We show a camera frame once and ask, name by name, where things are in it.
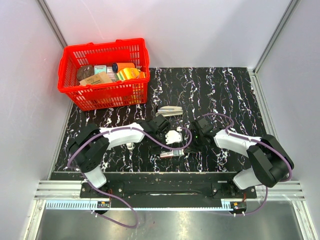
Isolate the staple box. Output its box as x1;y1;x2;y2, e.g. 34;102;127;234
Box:
159;149;185;159

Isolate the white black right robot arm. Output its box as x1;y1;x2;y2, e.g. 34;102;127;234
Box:
187;116;294;198

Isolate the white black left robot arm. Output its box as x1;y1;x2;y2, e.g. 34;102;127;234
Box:
67;114;170;198

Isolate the red plastic basket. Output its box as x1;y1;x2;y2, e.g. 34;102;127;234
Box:
57;38;150;111

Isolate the yellow green snack pack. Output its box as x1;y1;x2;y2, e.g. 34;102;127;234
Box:
115;67;146;82

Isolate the brown cardboard box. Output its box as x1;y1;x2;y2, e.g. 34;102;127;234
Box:
79;71;113;86

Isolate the orange cylinder can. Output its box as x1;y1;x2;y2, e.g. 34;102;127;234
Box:
112;62;136;73

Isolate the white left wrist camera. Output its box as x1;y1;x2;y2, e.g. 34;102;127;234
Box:
165;127;183;145

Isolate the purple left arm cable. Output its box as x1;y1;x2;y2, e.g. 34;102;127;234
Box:
67;126;193;228

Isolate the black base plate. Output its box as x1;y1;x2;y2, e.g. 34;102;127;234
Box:
79;172;258;201

